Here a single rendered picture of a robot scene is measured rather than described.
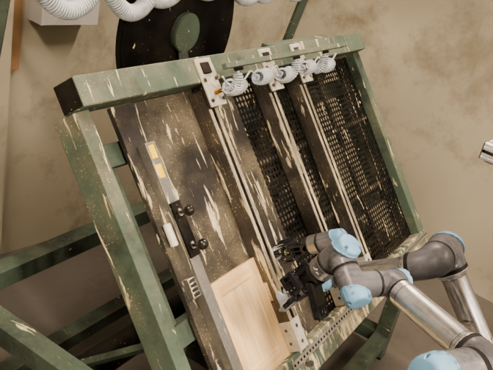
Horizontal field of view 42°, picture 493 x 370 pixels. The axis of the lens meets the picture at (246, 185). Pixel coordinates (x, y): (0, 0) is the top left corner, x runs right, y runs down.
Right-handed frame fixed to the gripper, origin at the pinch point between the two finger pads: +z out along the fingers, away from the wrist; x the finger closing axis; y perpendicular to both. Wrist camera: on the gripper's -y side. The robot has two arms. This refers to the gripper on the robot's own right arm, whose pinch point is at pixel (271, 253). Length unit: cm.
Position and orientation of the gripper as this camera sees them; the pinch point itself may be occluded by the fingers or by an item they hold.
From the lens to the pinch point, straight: 262.1
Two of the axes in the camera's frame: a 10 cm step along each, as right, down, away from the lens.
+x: 3.5, 9.3, 0.5
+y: -5.4, 2.5, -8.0
